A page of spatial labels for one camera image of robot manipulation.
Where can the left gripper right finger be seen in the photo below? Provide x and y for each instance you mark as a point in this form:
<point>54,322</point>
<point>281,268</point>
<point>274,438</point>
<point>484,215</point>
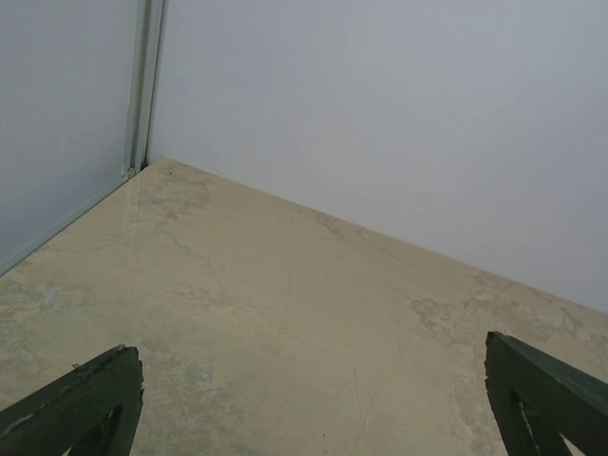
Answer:
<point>541,404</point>

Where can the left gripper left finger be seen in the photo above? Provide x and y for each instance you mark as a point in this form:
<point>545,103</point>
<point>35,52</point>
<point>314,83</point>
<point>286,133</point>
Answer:
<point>92,410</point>

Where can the left corner post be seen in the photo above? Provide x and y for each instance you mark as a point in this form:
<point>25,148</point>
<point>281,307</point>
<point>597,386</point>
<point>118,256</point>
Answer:
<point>147,47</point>

